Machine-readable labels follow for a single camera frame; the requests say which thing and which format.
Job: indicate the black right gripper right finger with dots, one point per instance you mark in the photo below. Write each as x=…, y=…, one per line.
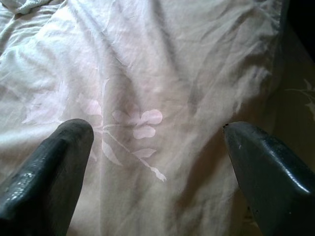
x=270, y=184

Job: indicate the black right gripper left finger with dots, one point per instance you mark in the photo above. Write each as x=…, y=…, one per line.
x=44, y=177

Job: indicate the beige floral bed sheet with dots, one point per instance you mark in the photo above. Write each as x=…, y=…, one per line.
x=295, y=110

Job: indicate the beige floral duvet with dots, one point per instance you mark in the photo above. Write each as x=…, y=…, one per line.
x=147, y=73

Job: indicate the white crumpled cloth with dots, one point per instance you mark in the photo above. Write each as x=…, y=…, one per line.
x=27, y=6

